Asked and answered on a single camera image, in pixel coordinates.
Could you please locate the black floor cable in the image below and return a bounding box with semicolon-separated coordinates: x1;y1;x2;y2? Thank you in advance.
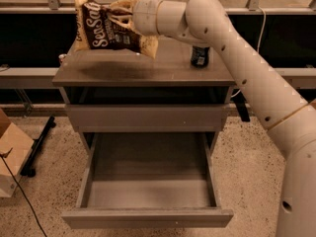
0;155;48;237

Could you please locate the blue soda can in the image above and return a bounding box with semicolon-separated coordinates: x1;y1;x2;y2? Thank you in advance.
191;46;209;68

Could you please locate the grey drawer cabinet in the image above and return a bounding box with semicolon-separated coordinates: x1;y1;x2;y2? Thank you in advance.
51;35;237;230

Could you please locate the black stand leg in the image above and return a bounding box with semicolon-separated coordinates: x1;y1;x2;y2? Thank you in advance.
20;116;56;177

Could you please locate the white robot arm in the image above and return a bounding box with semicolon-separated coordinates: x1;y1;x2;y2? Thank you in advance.
110;0;316;237

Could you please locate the cardboard box on left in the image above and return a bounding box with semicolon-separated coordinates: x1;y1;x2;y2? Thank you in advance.
0;109;34;198

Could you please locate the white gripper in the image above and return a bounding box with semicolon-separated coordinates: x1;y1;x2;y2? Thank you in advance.
110;0;162;36

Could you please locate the white power cable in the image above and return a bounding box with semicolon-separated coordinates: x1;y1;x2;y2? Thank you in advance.
230;7;267;99

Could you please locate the closed grey top drawer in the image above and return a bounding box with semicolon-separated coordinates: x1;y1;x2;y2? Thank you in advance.
66;105;228;132

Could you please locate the open grey middle drawer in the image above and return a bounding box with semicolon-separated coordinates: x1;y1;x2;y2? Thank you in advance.
62;132;233;229

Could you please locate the black bracket behind cabinet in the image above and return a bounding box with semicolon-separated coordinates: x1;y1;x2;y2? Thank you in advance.
233;93;250;122

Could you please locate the brown sea salt chip bag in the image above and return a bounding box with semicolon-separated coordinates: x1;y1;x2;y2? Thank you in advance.
74;0;158;58

